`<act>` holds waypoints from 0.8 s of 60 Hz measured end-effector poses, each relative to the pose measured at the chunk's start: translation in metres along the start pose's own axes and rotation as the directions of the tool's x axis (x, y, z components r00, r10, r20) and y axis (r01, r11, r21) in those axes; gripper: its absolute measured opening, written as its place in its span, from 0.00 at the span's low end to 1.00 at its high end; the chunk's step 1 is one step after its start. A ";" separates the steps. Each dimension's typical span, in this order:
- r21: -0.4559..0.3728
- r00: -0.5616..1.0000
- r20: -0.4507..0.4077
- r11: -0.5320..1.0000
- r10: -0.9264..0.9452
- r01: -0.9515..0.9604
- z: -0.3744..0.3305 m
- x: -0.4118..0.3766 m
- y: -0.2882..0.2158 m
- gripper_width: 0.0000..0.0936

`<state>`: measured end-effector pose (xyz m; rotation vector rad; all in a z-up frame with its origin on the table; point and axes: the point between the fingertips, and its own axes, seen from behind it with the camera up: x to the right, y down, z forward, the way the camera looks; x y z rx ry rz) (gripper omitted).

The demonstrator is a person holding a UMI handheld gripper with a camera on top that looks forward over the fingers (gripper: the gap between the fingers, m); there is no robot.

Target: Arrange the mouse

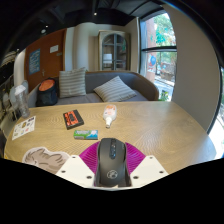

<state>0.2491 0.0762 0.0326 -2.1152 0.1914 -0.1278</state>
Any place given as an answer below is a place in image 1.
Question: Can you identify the black and orange backpack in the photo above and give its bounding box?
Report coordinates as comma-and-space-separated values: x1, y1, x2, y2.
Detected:
35, 77, 60, 108

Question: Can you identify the brown wooden door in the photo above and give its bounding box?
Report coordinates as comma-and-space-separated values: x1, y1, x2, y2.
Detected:
23, 28, 67, 94

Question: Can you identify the black framed window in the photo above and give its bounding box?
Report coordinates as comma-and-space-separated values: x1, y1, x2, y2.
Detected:
139, 13, 178, 103

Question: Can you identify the clear shaker bottle white lid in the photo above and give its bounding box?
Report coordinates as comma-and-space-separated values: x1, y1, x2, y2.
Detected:
13, 84, 31, 119

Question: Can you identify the small white sign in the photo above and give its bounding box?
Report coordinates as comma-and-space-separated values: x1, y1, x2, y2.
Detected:
49, 44, 60, 54

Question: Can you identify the striped square cushion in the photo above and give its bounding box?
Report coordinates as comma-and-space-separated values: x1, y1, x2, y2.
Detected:
93, 75, 138, 103
58, 67, 88, 99

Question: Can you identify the arched glass-door cabinet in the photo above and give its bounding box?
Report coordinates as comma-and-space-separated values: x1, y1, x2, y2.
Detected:
97, 30, 131, 72

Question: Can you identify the black and orange box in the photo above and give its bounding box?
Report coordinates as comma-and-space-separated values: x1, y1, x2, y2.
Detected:
62, 109, 85, 131

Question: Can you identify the white sticker sheet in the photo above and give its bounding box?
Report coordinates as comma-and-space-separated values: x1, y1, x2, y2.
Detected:
11, 115, 37, 141

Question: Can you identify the blue poster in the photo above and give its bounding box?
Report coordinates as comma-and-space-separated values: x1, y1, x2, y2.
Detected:
28, 48, 42, 76

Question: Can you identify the green and white pack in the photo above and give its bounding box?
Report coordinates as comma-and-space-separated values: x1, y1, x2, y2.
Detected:
73, 129, 99, 141

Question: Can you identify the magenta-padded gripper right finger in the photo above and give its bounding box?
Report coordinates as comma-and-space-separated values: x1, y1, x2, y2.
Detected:
125, 141, 170, 189

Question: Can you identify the grey curved sofa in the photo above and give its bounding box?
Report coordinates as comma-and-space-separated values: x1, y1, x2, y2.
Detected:
28, 70, 160, 108

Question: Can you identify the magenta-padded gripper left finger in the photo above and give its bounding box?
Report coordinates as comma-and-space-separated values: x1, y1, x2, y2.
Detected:
55, 141, 100, 189

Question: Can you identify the beige cat-shaped mouse pad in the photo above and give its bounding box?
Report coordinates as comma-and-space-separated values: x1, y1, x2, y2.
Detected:
21, 146, 71, 175

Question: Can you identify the black computer mouse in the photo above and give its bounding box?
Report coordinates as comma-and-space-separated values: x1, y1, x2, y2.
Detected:
94, 137, 132, 188

